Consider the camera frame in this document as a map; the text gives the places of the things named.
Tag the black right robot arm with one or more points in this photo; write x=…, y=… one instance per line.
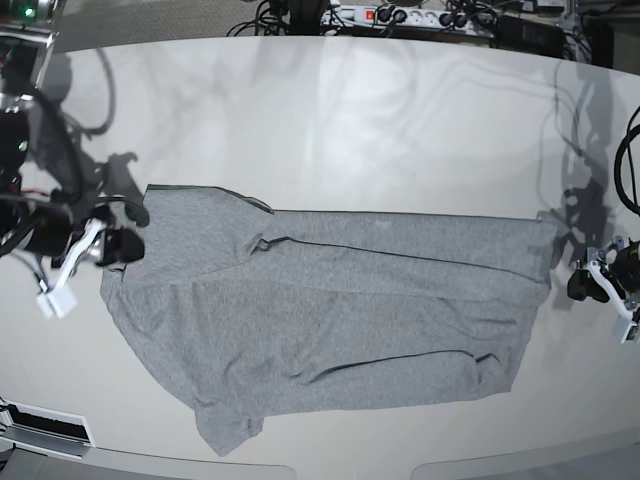
x=55, y=199

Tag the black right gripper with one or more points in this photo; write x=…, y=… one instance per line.
x=107, y=241

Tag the white power strip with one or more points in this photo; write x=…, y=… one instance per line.
x=384, y=17

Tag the grey t-shirt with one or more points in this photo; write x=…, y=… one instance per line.
x=242, y=312

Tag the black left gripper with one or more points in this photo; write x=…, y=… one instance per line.
x=608, y=273

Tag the black power adapter box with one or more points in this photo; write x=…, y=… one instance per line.
x=530, y=36

